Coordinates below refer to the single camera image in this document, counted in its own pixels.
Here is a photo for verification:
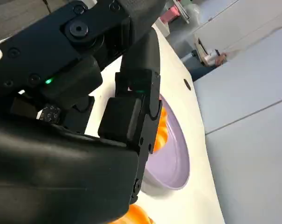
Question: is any grey partition panel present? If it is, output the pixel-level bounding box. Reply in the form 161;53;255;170
205;97;282;224
193;23;282;135

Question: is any person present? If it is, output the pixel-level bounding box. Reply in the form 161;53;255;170
185;48;228;82

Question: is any person's hand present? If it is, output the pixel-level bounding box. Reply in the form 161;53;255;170
214;52;228;66

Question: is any orange and white bread roll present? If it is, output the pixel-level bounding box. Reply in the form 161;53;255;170
115;204;157;224
152;106;170;154

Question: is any lilac plate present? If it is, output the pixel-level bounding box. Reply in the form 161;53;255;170
140;93;191;191

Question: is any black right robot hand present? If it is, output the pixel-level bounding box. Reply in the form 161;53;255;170
0;0;167;224

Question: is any pink box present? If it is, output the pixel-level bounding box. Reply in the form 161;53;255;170
159;5;180;24

